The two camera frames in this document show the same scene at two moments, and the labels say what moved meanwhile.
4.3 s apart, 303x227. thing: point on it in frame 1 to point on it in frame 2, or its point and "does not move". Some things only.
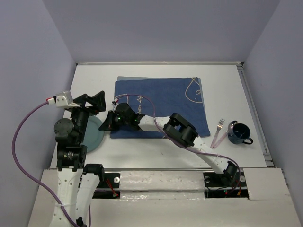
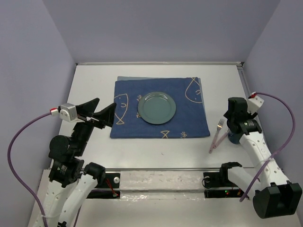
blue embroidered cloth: x=158 y=96 does not move
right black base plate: x=218 y=185 does not move
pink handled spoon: x=230 y=127 does not move
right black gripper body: x=114 y=120 to x=226 y=114
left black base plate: x=109 y=188 does not move
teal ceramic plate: x=93 y=137 to x=156 y=107
